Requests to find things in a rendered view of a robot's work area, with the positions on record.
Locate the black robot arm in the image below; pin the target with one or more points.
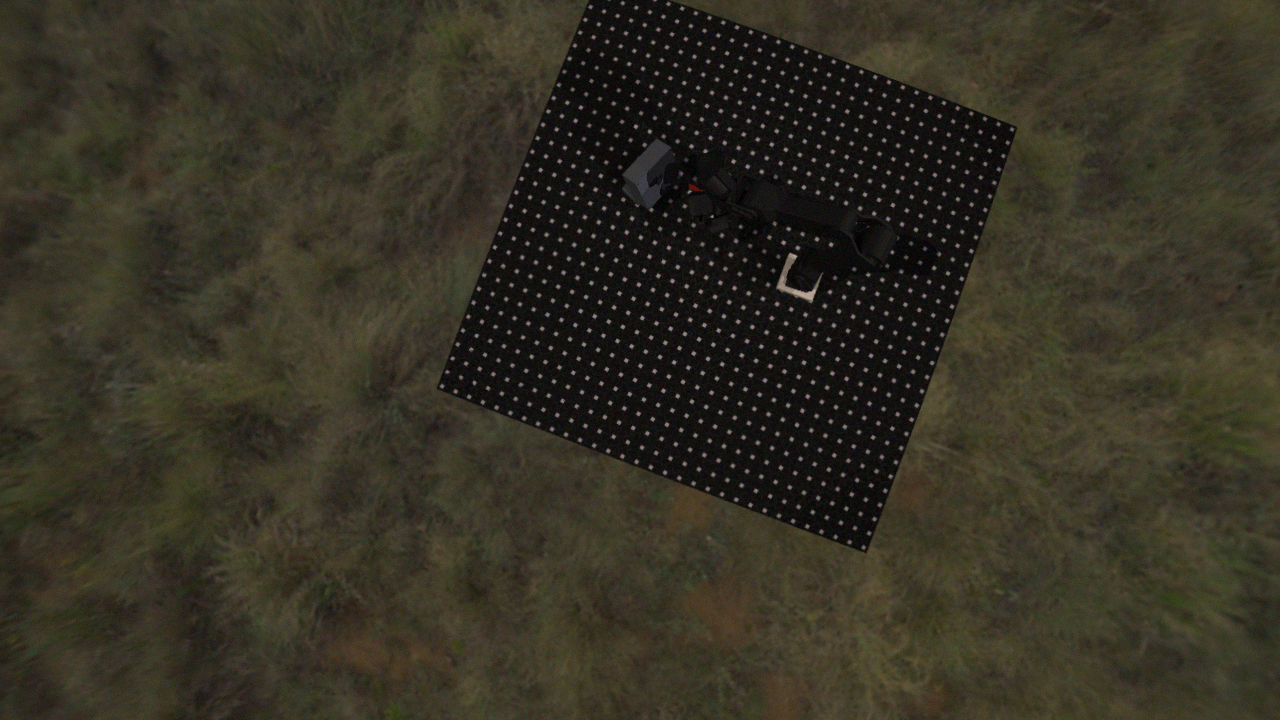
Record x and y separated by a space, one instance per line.
764 201

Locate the dark grey sloped panel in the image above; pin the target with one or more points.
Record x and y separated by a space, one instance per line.
651 175

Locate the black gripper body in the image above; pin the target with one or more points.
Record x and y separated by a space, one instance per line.
720 222

